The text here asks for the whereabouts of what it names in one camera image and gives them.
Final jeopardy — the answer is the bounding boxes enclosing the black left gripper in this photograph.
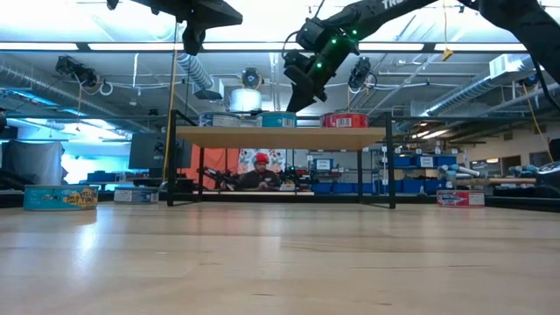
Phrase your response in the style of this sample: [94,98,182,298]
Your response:
[130,0,243,27]

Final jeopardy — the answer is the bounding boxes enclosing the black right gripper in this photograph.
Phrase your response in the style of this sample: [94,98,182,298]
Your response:
[286,37,351,114]

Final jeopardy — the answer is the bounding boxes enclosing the teal label tuna can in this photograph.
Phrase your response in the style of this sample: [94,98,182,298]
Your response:
[23,184,100,213]
[255,111,298,129]

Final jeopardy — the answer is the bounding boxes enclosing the red label seafood can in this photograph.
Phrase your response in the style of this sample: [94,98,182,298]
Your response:
[436,189,486,209]
[320,112,370,129]

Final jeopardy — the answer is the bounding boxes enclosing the blue label tuna can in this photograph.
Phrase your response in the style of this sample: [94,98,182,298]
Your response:
[198,111,242,129]
[113,186,160,205]

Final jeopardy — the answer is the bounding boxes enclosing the white cylinder lamp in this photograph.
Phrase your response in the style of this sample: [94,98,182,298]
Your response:
[229,88,263,113]

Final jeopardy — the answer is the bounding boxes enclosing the overhead LED light bar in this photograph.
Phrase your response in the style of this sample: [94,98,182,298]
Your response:
[0,41,530,54]

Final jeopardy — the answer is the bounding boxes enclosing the person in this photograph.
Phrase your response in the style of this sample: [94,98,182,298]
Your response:
[234,151,284,193]

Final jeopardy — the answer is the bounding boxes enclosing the rack with blue bins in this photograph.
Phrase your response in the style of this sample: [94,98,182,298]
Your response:
[305,148,460,196]

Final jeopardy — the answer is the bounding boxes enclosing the dark monitor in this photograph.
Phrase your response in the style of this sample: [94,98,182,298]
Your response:
[129,132,193,172]

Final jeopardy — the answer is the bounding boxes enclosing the grey curtain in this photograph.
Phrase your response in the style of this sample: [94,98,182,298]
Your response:
[2,140,67,187]

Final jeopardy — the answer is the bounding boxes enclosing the black background machine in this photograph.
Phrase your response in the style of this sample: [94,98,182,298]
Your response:
[535,138,560,190]

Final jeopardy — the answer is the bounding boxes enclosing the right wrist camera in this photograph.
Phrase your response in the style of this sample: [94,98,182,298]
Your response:
[282,50,310,74]

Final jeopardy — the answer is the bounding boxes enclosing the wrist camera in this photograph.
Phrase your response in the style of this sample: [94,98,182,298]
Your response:
[282,50,310,74]
[181,22,207,57]

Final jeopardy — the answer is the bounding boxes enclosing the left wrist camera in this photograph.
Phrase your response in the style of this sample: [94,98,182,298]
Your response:
[181,22,207,57]

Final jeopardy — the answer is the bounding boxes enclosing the wooden shelf black metal frame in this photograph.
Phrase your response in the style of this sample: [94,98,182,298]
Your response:
[166,109,397,210]

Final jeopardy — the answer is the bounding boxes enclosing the black ceiling camera device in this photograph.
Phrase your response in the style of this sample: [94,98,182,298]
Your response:
[241,67,263,90]
[348,56,373,91]
[54,54,114,97]

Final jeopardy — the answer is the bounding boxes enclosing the silver flexible duct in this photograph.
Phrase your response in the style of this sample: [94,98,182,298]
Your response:
[176,54,215,91]

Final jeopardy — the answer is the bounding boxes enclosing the yellow hanging cable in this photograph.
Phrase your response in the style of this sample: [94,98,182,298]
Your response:
[161,17,179,183]
[521,81,555,164]

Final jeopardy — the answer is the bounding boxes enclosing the orange wall panel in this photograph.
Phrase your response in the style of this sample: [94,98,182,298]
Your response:
[181,146,241,190]

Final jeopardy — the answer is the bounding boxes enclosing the white duct box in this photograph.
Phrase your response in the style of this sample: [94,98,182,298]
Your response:
[488,52,546,80]

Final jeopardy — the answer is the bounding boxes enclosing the black aluminium table frame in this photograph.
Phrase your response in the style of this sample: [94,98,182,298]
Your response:
[0,188,560,214]

